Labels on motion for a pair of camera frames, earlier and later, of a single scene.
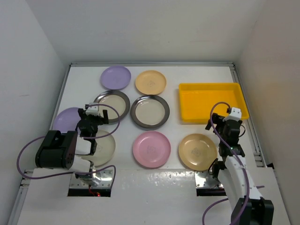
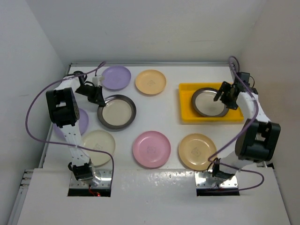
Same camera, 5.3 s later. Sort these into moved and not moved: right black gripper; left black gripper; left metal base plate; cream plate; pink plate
Moved: right black gripper; left black gripper
Not moved: left metal base plate; pink plate; cream plate
